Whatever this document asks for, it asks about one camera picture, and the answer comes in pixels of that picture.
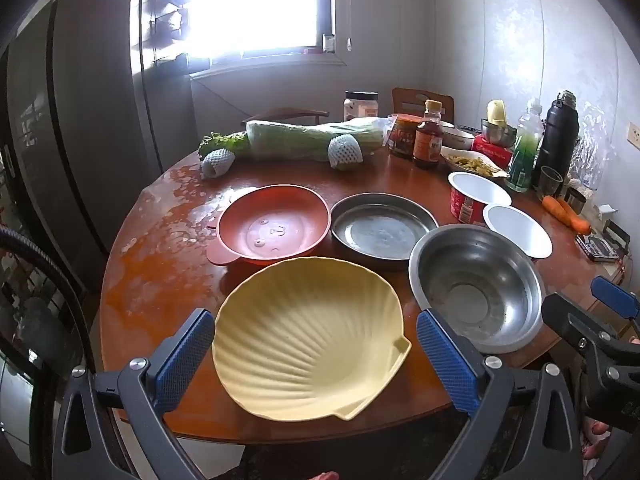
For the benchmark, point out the large steel bowl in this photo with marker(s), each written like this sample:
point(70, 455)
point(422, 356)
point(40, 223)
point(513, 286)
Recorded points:
point(475, 280)

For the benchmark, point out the white crumpled paper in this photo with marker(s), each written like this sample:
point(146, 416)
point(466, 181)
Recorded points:
point(605, 211)

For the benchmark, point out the small white ceramic bowl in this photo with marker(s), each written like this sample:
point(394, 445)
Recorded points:
point(457, 137)

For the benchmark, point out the white dish with food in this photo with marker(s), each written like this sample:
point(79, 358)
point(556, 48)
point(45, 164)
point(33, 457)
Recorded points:
point(472, 162)

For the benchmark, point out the celery in plastic bag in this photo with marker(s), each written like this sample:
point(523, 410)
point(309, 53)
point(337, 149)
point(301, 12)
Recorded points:
point(295, 137)

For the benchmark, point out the small steel cup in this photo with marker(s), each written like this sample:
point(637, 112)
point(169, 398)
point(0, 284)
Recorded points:
point(576, 200)

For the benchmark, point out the red and white noodle cup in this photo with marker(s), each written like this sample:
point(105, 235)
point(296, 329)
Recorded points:
point(517, 232)
point(477, 190)

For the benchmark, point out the fruit in white foam net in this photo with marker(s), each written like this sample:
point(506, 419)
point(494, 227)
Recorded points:
point(345, 152)
point(217, 162)

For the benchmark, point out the small steel bowl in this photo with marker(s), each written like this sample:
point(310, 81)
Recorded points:
point(497, 135)

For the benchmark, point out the white jar with black lid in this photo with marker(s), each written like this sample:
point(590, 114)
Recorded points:
point(360, 105)

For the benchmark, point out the wooden chair with curved back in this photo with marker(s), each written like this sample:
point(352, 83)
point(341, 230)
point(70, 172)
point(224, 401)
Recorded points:
point(285, 114)

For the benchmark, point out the grey refrigerator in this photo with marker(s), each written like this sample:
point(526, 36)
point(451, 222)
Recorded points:
point(85, 110)

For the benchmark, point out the clear plastic bag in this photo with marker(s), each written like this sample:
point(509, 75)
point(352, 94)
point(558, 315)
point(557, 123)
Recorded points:
point(592, 155)

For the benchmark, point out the yellow plastic cup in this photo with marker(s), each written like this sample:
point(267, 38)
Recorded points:
point(496, 112)

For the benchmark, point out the green liquid plastic bottle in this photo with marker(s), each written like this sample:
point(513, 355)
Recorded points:
point(525, 155)

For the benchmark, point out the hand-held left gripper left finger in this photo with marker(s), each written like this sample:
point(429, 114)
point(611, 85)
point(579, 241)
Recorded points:
point(185, 355)

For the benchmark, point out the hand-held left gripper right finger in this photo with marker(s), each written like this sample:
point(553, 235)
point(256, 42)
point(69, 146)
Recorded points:
point(450, 365)

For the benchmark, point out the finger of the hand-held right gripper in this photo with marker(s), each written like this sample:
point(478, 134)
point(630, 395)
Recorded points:
point(614, 296)
point(575, 321)

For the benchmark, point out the red tissue box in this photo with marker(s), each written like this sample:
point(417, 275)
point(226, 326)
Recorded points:
point(492, 152)

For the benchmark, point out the yellow shell-shaped plate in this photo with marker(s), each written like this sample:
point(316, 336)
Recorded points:
point(300, 340)

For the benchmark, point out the black thermos flask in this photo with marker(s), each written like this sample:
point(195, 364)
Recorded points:
point(560, 135)

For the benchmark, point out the round steel plate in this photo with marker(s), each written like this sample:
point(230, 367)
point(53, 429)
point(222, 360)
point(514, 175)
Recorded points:
point(382, 230)

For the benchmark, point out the brown sauce bottle orange cap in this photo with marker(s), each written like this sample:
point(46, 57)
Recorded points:
point(428, 142)

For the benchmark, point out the bright window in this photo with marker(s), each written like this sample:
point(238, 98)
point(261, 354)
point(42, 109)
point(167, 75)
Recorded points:
point(240, 5)

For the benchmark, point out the orange carrot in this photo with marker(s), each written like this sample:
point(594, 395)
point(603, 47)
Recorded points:
point(581, 223)
point(556, 207)

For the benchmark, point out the chili sauce jar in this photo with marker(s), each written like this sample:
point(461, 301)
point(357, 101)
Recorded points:
point(402, 137)

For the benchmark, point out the small white container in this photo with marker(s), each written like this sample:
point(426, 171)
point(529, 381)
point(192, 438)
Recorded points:
point(328, 42)

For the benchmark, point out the white wall outlet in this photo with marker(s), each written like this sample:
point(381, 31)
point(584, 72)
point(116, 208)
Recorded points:
point(635, 135)

